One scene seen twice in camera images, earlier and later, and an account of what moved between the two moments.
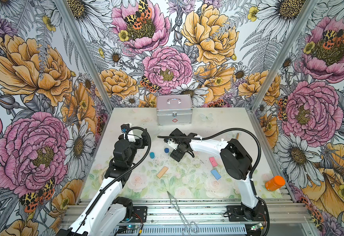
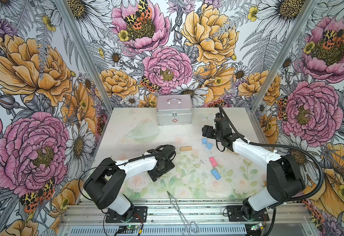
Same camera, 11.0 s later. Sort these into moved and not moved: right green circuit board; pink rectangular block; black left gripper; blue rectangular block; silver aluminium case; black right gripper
Moved: black right gripper; black left gripper
Not moved: pink rectangular block; silver aluminium case; blue rectangular block; right green circuit board
